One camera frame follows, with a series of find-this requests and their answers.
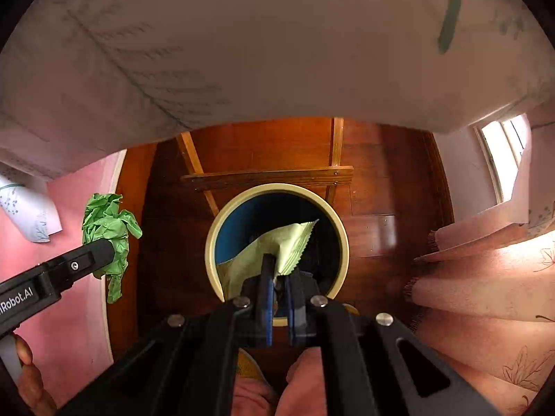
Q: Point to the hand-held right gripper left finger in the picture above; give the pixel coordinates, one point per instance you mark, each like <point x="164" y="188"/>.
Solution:
<point x="266" y="299"/>

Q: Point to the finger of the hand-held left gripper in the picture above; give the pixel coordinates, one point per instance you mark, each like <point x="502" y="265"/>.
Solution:
<point x="82" y="260"/>

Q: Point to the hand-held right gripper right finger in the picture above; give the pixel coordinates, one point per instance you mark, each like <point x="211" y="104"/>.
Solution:
<point x="295" y="307"/>

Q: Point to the green wrapper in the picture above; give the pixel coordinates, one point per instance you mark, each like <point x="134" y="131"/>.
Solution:
<point x="106" y="221"/>

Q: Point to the light green snack packet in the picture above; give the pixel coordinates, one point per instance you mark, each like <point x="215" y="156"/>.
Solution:
<point x="282" y="242"/>

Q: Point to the round cream-rimmed bin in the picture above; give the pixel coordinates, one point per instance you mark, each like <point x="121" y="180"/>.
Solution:
<point x="210" y="251"/>

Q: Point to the person's left hand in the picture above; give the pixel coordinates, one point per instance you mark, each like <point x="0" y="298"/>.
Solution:
<point x="37" y="385"/>

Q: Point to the pink floral blanket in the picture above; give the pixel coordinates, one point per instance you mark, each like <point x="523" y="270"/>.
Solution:
<point x="485" y="294"/>

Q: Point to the tree print tablecloth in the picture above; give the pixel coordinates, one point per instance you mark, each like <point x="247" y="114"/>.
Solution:
<point x="277" y="43"/>

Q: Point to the white framed window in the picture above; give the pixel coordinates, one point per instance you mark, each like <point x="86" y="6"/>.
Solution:
<point x="503" y="151"/>

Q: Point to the wooden table frame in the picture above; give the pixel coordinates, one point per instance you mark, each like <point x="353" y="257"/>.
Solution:
<point x="260" y="178"/>

